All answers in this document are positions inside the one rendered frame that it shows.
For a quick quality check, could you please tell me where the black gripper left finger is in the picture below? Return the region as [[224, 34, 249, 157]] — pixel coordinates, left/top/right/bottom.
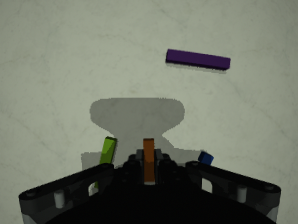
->
[[18, 149, 144, 224]]

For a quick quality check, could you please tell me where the orange rod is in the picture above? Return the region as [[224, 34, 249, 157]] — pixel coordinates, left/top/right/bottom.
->
[[143, 138, 155, 182]]

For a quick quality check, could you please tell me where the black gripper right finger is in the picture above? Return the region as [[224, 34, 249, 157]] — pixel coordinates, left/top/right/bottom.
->
[[154, 149, 281, 222]]

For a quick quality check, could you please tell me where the small blue block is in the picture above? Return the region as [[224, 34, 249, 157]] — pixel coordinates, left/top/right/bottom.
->
[[198, 151, 214, 165]]

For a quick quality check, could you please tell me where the lime green rod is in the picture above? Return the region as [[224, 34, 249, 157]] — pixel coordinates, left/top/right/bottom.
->
[[94, 136, 117, 188]]

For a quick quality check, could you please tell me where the purple rod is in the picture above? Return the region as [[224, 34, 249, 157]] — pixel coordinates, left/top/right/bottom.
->
[[166, 49, 231, 70]]

